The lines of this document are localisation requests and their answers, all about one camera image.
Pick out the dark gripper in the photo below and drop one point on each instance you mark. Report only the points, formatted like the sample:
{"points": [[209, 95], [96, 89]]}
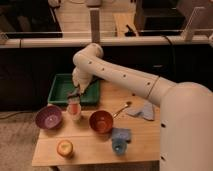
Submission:
{"points": [[75, 93]]}

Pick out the white cup with red brush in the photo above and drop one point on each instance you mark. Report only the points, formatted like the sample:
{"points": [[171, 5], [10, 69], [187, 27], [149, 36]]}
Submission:
{"points": [[74, 110]]}

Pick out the purple bowl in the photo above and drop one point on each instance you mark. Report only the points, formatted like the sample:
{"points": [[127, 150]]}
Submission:
{"points": [[49, 117]]}

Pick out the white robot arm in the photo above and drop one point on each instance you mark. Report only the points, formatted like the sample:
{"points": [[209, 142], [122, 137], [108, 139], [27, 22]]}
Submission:
{"points": [[186, 108]]}

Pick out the orange bowl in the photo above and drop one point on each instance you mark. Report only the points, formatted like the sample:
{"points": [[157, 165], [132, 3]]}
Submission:
{"points": [[101, 122]]}

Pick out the green plastic tray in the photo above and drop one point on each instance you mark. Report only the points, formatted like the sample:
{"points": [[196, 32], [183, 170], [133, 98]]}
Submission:
{"points": [[62, 85]]}

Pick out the metal spoon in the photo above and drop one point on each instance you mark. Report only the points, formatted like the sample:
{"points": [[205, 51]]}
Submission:
{"points": [[127, 104]]}

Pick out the yellow apple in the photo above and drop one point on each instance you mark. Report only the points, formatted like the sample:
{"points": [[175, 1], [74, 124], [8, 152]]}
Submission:
{"points": [[65, 148]]}

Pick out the wooden table board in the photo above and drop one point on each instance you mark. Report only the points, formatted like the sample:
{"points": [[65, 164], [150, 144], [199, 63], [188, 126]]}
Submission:
{"points": [[92, 148]]}

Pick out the blue cup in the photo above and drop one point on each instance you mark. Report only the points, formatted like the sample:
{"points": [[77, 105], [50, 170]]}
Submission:
{"points": [[120, 138]]}

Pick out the blue cloth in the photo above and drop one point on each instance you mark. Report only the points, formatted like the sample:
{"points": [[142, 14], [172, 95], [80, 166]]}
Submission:
{"points": [[146, 111]]}

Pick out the black object on far table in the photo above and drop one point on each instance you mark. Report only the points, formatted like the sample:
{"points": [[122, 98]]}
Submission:
{"points": [[130, 32]]}

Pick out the grey post left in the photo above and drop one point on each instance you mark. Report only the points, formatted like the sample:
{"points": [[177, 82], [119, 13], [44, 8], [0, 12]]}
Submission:
{"points": [[95, 25]]}

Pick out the grey post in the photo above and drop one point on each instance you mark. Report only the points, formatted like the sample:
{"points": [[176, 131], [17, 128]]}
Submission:
{"points": [[95, 25], [192, 23]]}

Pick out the grey post right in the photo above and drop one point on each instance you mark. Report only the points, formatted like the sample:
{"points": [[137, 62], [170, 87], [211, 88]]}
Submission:
{"points": [[192, 23]]}

